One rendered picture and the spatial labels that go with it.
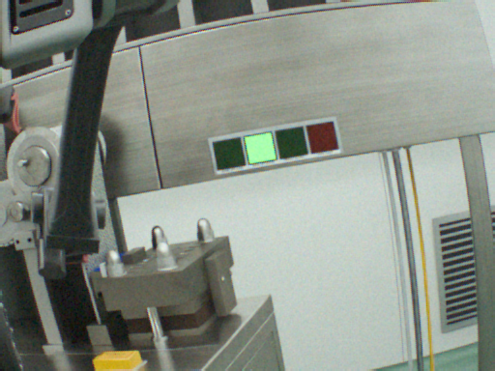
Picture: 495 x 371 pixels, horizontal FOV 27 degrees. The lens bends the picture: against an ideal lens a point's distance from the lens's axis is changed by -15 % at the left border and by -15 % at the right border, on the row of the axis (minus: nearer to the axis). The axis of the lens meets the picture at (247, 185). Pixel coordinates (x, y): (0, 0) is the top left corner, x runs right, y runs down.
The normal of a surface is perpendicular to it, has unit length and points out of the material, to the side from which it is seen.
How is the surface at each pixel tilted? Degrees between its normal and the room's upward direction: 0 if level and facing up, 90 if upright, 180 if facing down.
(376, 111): 90
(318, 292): 90
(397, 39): 90
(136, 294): 90
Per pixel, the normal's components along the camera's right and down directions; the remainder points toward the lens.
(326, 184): -0.18, 0.11
